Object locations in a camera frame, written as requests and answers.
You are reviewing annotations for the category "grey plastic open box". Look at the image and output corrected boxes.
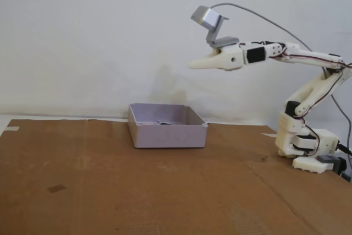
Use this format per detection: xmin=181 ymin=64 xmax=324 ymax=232
xmin=128 ymin=103 xmax=208 ymax=150

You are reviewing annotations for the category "grey and black table clamp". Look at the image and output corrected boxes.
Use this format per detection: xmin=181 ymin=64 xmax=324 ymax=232
xmin=317 ymin=155 xmax=352 ymax=183

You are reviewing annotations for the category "grey webcam cable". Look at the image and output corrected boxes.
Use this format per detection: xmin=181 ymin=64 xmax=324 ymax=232
xmin=211 ymin=3 xmax=352 ymax=177

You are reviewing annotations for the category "brown cardboard sheet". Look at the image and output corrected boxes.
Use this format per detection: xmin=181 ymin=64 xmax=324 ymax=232
xmin=0 ymin=118 xmax=352 ymax=235

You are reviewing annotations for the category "silver webcam with clip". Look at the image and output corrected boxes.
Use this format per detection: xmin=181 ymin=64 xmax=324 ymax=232
xmin=190 ymin=6 xmax=239 ymax=49

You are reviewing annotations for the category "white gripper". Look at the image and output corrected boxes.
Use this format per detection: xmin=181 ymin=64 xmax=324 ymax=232
xmin=188 ymin=45 xmax=245 ymax=73

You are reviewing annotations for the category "black power cable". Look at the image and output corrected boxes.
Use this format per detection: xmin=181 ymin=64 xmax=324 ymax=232
xmin=339 ymin=143 xmax=352 ymax=156

